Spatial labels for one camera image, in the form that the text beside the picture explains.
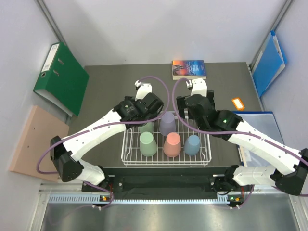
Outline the green cup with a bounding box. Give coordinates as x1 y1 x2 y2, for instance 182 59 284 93
139 131 157 156
138 122 154 134

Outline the purple cup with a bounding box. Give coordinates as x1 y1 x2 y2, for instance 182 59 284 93
159 111 176 137

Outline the blue cup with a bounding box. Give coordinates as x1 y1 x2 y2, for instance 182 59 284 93
184 135 201 156

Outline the green cup front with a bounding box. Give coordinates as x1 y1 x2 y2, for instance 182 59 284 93
139 131 157 156

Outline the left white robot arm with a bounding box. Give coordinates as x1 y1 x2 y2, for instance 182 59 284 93
50 81 164 191

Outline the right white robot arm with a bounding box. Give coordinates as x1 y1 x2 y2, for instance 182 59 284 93
172 78 308 196

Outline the orange tag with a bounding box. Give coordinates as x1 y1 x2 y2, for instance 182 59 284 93
231 97 245 111

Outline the paperback book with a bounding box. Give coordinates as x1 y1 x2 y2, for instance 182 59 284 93
171 60 207 80

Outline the pink cup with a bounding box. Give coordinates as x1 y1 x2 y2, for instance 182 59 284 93
163 132 181 157

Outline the clear plastic sleeve folder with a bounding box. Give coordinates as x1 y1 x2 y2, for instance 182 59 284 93
228 120 298 175

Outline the blue folder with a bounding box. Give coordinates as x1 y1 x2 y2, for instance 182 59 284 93
252 30 287 97

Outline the pink board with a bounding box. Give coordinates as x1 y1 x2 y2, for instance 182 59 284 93
9 105 69 182

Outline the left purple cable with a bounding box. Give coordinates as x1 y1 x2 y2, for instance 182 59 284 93
36 76 171 174

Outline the purple cable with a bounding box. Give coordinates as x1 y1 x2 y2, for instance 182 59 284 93
36 76 171 174
172 77 308 159

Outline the white wire dish rack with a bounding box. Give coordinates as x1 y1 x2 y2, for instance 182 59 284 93
121 112 212 167

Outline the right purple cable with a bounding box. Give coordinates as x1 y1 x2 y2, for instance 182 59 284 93
172 77 308 159

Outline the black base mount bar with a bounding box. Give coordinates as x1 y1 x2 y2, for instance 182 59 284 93
81 167 248 199

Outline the green ring binder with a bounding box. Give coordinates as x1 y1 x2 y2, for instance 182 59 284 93
33 42 89 116

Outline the white cable duct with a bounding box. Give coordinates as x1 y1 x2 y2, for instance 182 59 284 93
48 194 230 205

